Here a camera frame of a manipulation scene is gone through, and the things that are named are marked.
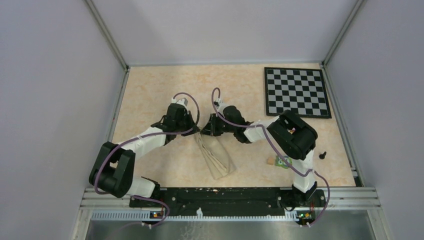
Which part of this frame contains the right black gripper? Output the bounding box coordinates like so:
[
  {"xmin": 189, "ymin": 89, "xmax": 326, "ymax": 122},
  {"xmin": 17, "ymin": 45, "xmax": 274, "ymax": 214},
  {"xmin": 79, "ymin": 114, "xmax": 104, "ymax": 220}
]
[{"xmin": 200, "ymin": 113, "xmax": 236, "ymax": 137}]

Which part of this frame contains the beige cloth napkin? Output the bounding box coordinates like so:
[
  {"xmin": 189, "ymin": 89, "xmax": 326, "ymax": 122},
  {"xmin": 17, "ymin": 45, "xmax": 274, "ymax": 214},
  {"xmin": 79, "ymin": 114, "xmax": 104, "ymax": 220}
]
[{"xmin": 194, "ymin": 133, "xmax": 236, "ymax": 180}]

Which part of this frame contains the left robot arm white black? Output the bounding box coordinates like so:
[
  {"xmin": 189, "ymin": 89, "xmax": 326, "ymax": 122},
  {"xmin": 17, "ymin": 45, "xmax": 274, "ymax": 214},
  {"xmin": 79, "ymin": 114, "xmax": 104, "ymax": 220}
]
[{"xmin": 88, "ymin": 98, "xmax": 200, "ymax": 207}]

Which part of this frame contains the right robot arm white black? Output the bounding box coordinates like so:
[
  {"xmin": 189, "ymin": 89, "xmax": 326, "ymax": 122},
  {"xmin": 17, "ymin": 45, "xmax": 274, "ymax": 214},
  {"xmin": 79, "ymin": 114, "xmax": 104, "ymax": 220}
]
[{"xmin": 200, "ymin": 102, "xmax": 318, "ymax": 206}]

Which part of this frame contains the small cork piece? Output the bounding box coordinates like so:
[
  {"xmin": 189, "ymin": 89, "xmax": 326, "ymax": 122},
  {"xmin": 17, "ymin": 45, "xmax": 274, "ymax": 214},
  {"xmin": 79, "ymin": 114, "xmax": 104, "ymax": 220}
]
[{"xmin": 266, "ymin": 157, "xmax": 276, "ymax": 166}]

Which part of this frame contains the black white checkerboard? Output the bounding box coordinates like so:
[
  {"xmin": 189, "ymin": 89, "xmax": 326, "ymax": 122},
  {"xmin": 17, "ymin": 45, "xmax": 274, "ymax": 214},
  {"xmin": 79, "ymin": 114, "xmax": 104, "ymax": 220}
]
[{"xmin": 264, "ymin": 67, "xmax": 332, "ymax": 119}]

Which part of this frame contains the small black screw knob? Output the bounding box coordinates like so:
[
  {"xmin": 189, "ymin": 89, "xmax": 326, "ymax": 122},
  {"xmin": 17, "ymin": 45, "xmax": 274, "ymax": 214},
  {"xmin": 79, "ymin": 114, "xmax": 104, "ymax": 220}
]
[{"xmin": 318, "ymin": 151, "xmax": 327, "ymax": 160}]

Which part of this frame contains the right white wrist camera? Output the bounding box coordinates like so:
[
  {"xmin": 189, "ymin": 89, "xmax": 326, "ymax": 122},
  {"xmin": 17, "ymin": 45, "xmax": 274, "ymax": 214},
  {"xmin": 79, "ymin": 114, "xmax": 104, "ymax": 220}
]
[{"xmin": 213, "ymin": 98, "xmax": 227, "ymax": 112}]

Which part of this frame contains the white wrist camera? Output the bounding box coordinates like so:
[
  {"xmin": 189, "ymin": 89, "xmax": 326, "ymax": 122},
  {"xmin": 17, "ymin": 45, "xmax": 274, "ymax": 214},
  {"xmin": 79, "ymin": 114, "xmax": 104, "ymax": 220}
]
[
  {"xmin": 171, "ymin": 97, "xmax": 188, "ymax": 107},
  {"xmin": 213, "ymin": 98, "xmax": 227, "ymax": 112}
]

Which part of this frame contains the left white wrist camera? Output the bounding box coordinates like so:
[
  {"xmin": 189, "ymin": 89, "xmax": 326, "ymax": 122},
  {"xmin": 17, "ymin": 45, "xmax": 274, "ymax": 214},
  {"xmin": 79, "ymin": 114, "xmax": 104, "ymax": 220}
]
[{"xmin": 171, "ymin": 97, "xmax": 188, "ymax": 107}]

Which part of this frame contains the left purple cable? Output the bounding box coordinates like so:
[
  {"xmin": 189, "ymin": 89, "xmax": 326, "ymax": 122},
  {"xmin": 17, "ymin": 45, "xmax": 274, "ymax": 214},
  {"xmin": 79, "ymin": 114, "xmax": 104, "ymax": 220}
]
[{"xmin": 94, "ymin": 92, "xmax": 201, "ymax": 229}]

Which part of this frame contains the purple cable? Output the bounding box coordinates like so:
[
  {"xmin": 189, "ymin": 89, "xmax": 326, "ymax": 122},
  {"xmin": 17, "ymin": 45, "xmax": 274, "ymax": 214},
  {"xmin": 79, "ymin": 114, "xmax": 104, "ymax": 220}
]
[
  {"xmin": 94, "ymin": 92, "xmax": 201, "ymax": 229},
  {"xmin": 211, "ymin": 87, "xmax": 331, "ymax": 228}
]

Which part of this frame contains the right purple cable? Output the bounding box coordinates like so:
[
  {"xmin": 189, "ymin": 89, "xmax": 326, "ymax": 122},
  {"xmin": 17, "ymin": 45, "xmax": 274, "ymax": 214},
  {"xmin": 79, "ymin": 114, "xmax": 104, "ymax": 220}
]
[{"xmin": 211, "ymin": 87, "xmax": 331, "ymax": 228}]

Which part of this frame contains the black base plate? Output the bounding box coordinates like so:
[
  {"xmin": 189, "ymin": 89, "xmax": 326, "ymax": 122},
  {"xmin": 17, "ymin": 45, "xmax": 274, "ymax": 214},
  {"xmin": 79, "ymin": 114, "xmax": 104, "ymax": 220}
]
[{"xmin": 129, "ymin": 187, "xmax": 326, "ymax": 217}]

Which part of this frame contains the aluminium frame rail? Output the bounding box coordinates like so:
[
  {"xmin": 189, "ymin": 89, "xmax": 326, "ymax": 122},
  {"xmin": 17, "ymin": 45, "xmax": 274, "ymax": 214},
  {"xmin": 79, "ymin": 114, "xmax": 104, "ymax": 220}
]
[{"xmin": 80, "ymin": 187, "xmax": 381, "ymax": 222}]

